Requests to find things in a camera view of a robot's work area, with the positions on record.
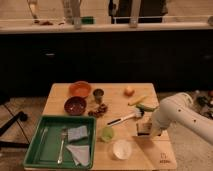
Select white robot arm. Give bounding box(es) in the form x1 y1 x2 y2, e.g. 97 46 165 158
150 93 213 145

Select dark purple bowl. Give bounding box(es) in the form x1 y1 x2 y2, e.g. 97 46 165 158
64 96 87 116

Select orange bowl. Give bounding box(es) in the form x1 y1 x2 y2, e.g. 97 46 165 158
69 81 91 98

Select green plastic cup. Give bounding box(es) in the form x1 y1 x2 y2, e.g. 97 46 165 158
101 127 114 142

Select brown dried clump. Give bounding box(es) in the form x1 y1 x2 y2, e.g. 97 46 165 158
88 104 108 118

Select small metal cup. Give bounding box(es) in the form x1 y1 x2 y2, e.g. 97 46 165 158
93 89 104 104

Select grey folded cloth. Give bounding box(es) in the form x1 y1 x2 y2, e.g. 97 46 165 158
66 145 90 166

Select silver fork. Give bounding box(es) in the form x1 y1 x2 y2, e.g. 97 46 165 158
57 128 67 164

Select green plastic tray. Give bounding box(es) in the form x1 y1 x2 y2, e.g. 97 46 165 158
23 115 96 171

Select silver knife in tray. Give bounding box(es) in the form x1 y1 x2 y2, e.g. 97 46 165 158
38 127 48 150

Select black stand legs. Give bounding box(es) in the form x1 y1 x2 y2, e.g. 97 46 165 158
0 89 31 149

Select black handled dish brush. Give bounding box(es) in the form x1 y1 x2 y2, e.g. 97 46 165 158
107 109 144 126

